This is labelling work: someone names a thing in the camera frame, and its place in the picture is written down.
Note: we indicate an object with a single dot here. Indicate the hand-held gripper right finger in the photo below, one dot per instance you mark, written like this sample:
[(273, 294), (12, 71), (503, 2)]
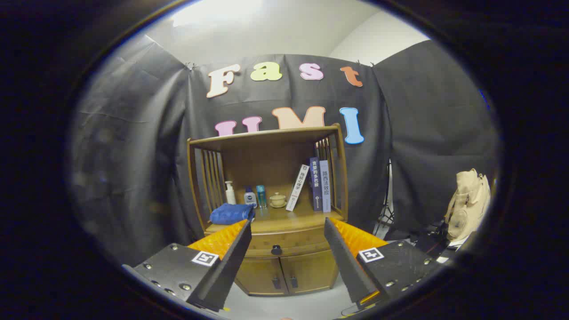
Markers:
[(344, 262)]

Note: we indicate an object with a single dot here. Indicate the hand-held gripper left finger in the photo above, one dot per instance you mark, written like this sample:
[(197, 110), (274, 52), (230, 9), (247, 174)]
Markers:
[(226, 271)]

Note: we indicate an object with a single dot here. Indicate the wooden drawer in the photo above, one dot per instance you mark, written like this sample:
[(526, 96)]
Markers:
[(293, 242)]

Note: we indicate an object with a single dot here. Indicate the wooden cabinet door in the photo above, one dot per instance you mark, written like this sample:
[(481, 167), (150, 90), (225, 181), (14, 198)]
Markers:
[(260, 275), (311, 271)]

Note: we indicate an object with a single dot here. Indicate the wooden countertop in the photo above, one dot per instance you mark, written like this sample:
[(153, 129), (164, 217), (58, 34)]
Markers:
[(289, 218)]

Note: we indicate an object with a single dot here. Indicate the wooden cabinet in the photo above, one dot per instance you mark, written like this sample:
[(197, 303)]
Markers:
[(266, 164)]

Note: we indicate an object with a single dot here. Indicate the blue towel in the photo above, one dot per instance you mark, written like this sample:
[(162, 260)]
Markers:
[(231, 213)]

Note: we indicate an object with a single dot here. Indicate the black light stand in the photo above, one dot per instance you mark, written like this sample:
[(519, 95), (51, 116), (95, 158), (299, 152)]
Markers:
[(386, 218)]

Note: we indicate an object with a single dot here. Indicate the white pump bottle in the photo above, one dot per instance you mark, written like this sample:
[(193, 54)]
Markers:
[(230, 195)]

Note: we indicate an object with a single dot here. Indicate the white bottle with blue cap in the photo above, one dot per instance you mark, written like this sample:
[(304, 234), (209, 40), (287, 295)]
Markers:
[(250, 198)]

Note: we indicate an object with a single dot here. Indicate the light purple book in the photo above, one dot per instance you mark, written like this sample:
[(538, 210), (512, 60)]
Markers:
[(325, 186)]

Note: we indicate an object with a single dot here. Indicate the dark blue book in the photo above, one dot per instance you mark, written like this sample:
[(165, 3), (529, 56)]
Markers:
[(315, 186)]

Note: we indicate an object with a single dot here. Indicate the clear blue bottle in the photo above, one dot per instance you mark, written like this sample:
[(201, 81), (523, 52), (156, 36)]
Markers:
[(261, 195)]

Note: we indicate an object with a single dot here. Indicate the beige lidded teacup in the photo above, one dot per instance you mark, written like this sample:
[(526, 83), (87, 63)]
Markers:
[(278, 201)]

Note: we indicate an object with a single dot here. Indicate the white book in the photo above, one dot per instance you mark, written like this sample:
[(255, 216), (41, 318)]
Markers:
[(298, 186)]

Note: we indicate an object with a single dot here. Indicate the beige bag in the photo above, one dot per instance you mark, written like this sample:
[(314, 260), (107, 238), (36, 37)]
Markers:
[(466, 204)]

